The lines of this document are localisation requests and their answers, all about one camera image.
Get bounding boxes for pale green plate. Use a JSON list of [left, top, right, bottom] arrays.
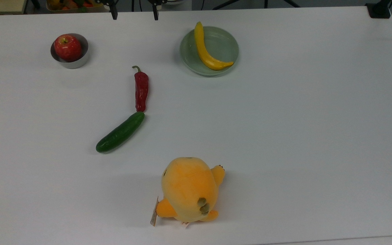
[[179, 26, 240, 77]]

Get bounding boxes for red apple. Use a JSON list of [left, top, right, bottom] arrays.
[[54, 34, 82, 62]]

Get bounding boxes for black tripod legs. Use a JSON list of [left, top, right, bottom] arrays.
[[213, 0, 300, 10]]

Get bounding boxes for red chili pepper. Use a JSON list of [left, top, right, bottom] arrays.
[[132, 66, 149, 113]]

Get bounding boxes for yellow banana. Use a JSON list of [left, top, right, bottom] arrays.
[[194, 21, 234, 71]]

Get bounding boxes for basket of toy fruit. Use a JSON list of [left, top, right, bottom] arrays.
[[46, 0, 105, 13]]

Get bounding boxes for small metal bowl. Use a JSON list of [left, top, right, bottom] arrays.
[[50, 33, 89, 69]]

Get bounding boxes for dark green cucumber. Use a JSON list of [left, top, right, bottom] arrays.
[[96, 112, 145, 153]]

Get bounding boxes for orange plush dinosaur toy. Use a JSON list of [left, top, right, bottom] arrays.
[[150, 157, 226, 227]]

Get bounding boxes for black table clamp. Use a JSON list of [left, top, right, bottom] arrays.
[[365, 0, 392, 19]]

